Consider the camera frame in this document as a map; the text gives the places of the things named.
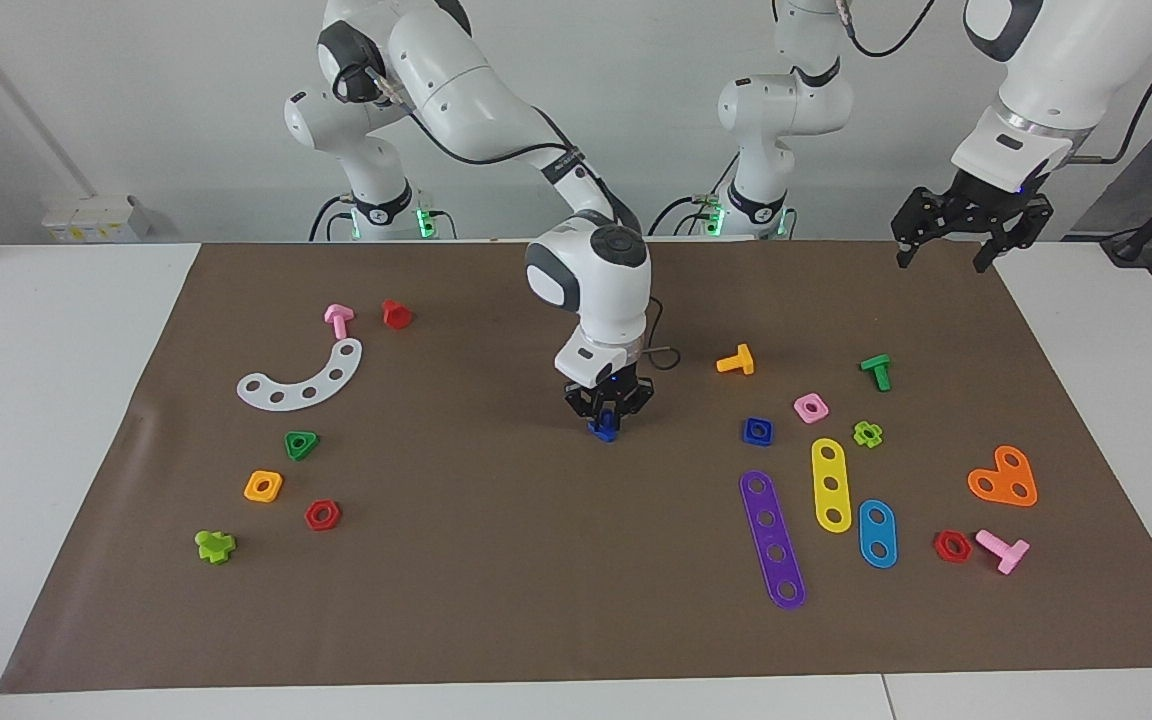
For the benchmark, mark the brown table mat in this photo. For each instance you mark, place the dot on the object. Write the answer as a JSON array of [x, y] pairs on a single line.
[[536, 580]]

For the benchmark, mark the white curved five-hole plate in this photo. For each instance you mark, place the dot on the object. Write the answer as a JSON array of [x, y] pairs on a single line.
[[324, 384]]

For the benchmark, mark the pink square plastic nut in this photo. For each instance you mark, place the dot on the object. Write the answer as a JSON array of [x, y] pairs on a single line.
[[801, 412]]

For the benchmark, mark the blue square plastic nut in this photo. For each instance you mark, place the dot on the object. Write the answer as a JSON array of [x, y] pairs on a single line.
[[747, 437]]

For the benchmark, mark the pink plastic bolt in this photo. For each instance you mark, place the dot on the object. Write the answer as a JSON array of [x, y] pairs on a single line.
[[338, 325], [1011, 552]]

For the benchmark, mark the red plastic bolt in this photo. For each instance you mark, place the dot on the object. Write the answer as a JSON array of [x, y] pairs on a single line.
[[396, 316]]

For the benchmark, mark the green triangular plastic nut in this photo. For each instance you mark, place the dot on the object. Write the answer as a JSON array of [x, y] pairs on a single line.
[[292, 438]]

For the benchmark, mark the purple four-hole plastic strip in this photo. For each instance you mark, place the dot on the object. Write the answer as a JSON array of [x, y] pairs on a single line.
[[772, 537]]

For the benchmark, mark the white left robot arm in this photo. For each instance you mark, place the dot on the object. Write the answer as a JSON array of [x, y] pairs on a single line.
[[1046, 60]]

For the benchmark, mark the orange-red angled three-hole plate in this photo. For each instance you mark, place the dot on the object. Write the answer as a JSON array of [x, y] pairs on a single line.
[[1002, 478]]

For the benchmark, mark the white wall socket box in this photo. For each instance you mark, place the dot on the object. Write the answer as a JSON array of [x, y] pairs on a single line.
[[96, 218]]

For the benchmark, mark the red hexagonal plastic nut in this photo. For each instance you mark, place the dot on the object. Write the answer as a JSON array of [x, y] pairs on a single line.
[[311, 516], [939, 546]]

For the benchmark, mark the yellow three-hole plastic strip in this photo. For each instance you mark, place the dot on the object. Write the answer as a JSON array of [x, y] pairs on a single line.
[[829, 468]]

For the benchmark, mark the orange square plastic nut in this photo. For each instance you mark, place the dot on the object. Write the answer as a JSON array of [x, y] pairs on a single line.
[[250, 492]]

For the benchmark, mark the lime green cross nut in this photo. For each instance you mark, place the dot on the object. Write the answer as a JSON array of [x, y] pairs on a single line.
[[860, 434]]

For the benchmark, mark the blue plastic bolt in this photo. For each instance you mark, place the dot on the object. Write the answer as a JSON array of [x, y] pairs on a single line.
[[603, 433]]

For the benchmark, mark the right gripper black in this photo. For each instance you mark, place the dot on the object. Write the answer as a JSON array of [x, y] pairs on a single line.
[[611, 393]]

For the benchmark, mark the orange plastic bolt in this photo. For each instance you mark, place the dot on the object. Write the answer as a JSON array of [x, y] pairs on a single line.
[[741, 358]]

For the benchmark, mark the lime green plastic bolt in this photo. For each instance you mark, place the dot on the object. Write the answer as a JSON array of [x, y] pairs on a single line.
[[214, 548]]

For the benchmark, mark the blue two-hole plastic strip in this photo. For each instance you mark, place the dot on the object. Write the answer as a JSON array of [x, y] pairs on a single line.
[[877, 534]]

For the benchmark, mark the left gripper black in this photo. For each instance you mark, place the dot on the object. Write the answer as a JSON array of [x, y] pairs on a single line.
[[981, 210]]

